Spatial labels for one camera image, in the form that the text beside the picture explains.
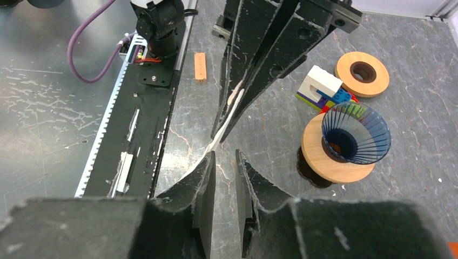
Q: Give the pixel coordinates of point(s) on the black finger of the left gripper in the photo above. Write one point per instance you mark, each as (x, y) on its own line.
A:
(251, 21)
(297, 28)

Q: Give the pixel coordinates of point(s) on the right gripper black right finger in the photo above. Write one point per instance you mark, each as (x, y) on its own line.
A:
(274, 224)

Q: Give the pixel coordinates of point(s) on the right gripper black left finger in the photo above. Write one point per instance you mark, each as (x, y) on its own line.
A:
(175, 224)

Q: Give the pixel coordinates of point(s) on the white paper coffee filter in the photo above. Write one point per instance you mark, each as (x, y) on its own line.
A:
(232, 103)

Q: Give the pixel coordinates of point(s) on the blue ribbed dripper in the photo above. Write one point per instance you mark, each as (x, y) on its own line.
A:
(356, 133)

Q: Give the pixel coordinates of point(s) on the flat wooden block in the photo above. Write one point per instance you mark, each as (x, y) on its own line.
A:
(200, 73)

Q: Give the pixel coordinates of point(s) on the colourful toy block pile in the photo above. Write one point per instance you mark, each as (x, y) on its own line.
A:
(321, 91)

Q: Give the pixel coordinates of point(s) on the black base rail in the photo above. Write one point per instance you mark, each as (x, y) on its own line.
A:
(132, 149)

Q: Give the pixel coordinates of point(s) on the grey slotted cable duct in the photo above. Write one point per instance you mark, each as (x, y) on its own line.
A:
(86, 174)

